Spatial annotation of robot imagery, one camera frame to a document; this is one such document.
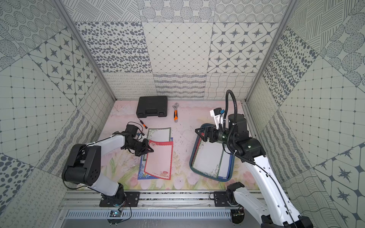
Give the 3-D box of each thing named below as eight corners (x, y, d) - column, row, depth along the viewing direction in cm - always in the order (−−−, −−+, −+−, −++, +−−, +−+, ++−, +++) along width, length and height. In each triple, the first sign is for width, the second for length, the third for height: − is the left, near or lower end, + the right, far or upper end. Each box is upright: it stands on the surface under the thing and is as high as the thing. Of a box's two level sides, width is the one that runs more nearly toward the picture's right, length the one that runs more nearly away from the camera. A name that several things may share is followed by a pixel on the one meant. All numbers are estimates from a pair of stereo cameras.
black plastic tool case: (136, 118, 110) (134, 114, 106) (142, 97, 126) (140, 92, 121) (166, 118, 111) (165, 114, 106) (169, 97, 126) (168, 93, 121)
